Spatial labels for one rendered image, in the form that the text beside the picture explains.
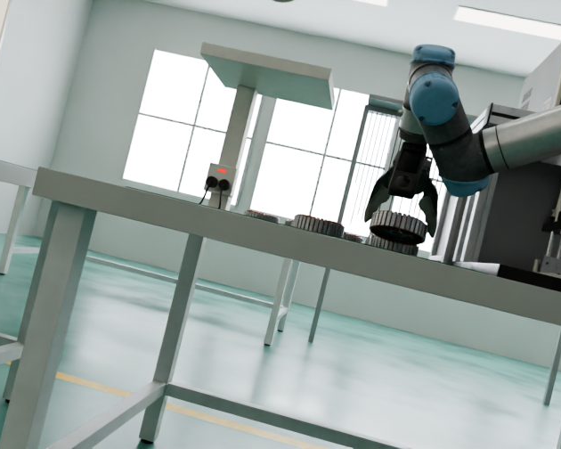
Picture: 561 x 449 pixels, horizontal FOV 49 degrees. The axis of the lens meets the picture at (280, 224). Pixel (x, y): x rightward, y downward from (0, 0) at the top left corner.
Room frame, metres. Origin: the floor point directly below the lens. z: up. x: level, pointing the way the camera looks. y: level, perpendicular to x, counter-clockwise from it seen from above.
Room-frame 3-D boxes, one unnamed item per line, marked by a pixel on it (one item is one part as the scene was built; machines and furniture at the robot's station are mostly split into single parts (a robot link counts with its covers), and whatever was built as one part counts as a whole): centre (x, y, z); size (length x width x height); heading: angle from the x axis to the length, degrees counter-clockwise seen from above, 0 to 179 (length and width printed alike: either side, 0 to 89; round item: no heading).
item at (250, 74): (1.86, 0.13, 0.98); 0.37 x 0.35 x 0.46; 83
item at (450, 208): (1.61, -0.43, 0.91); 0.28 x 0.03 x 0.32; 173
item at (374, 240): (1.41, -0.26, 0.77); 0.11 x 0.11 x 0.04
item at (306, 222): (1.33, -0.08, 0.77); 0.11 x 0.11 x 0.04
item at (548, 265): (1.33, -0.60, 0.80); 0.08 x 0.05 x 0.06; 83
